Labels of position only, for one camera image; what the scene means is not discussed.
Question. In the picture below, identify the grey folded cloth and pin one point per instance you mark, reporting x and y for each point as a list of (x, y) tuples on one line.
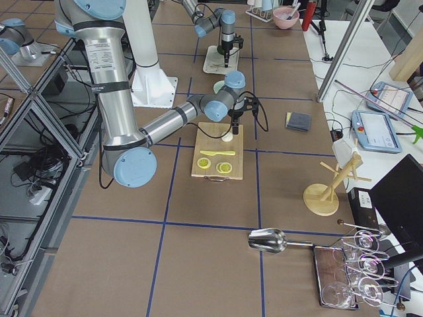
[(298, 121)]

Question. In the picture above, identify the black tripod stand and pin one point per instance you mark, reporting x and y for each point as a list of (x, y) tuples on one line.
[(321, 29)]

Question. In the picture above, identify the lemon slice pair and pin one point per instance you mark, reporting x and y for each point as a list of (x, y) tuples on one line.
[(224, 167)]

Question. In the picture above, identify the glass rack tray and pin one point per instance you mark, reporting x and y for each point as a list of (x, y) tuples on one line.
[(351, 271)]

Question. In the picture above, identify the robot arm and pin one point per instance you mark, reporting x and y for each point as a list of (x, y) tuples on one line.
[(124, 65), (205, 19)]

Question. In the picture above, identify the wooden mug tree stand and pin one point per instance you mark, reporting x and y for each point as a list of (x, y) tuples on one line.
[(321, 199)]

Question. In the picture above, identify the blue teach pendant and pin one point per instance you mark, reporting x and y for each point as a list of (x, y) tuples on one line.
[(387, 96), (375, 132)]

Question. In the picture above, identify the white wire cup rack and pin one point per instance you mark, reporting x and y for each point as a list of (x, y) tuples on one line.
[(260, 9)]

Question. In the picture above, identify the cream bear tray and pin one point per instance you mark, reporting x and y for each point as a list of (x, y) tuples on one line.
[(212, 56)]

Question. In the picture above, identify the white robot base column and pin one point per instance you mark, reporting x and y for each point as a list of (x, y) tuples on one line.
[(151, 87)]

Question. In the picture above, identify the wooden cutting board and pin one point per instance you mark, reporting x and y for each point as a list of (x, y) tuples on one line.
[(209, 139)]

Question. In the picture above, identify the blue teach pendant near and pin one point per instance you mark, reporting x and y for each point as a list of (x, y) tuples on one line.
[(375, 132)]

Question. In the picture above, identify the black monitor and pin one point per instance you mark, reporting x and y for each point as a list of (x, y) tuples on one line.
[(398, 199)]

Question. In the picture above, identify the blue teach pendant far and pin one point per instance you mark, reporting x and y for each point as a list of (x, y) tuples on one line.
[(387, 96)]

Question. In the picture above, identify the green ceramic bowl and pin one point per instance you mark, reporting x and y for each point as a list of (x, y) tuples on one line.
[(218, 86)]

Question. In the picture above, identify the aluminium frame post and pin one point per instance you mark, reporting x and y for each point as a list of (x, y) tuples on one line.
[(358, 18)]

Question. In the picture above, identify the steel scoop black tip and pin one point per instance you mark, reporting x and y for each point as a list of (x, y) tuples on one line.
[(295, 5)]

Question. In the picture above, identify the pink bowl of ice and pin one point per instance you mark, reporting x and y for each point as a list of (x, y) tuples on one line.
[(284, 17)]

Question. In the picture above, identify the red cylinder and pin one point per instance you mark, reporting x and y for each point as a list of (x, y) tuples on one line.
[(308, 16)]

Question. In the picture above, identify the metal scoop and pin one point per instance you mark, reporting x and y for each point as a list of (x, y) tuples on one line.
[(273, 240)]

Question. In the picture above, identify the yellow plastic knife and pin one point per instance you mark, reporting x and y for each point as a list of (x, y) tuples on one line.
[(214, 153)]

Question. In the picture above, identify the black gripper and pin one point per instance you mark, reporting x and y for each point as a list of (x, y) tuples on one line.
[(227, 45), (235, 114)]

